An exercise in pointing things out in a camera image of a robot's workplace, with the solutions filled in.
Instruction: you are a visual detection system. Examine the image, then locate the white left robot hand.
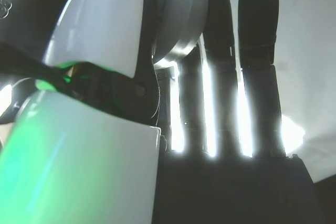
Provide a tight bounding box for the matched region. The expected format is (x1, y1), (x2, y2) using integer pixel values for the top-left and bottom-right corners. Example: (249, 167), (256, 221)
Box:
(0, 0), (316, 224)

